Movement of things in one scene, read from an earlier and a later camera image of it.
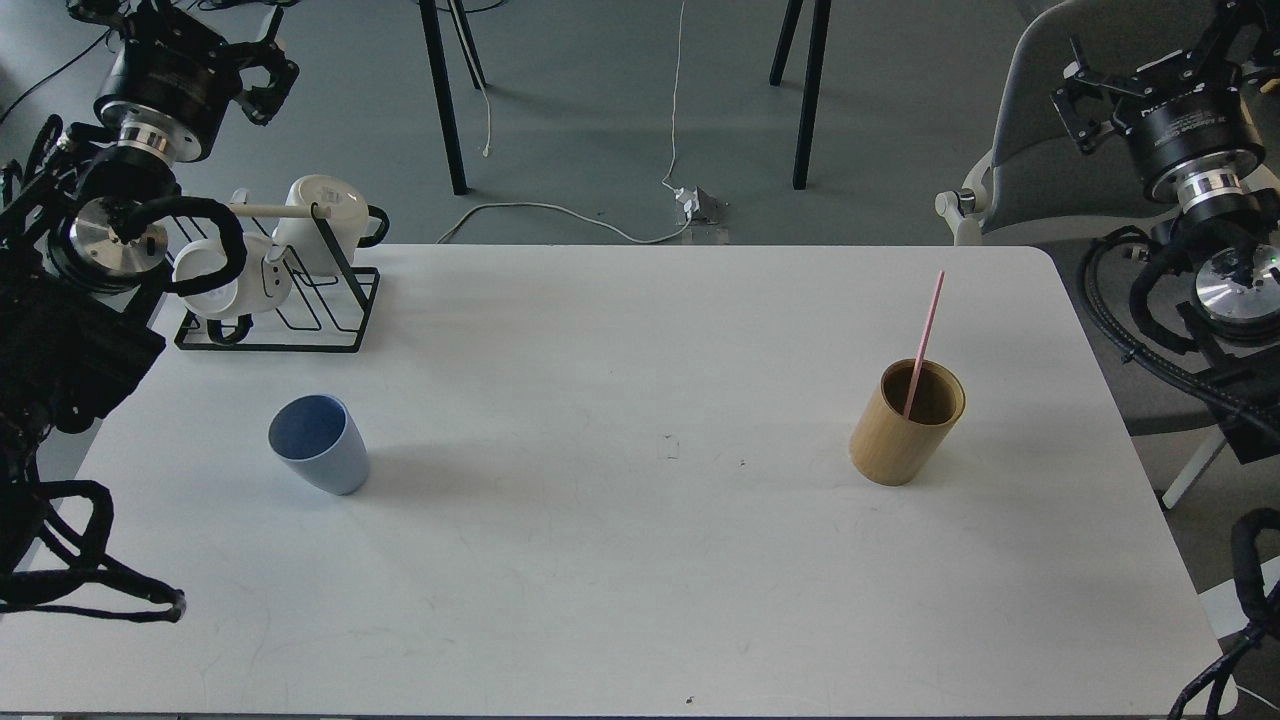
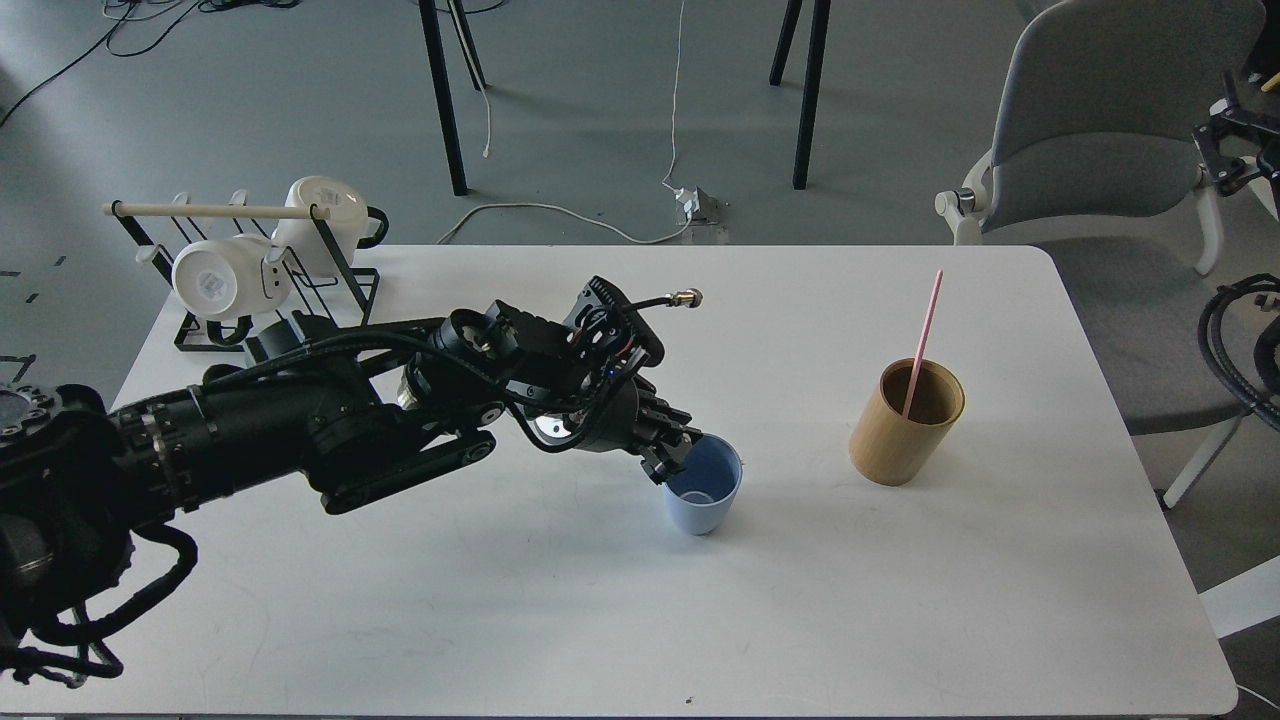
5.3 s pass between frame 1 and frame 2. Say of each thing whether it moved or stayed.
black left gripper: moved
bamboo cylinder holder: stayed
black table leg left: stayed
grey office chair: stayed
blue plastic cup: moved
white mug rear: stayed
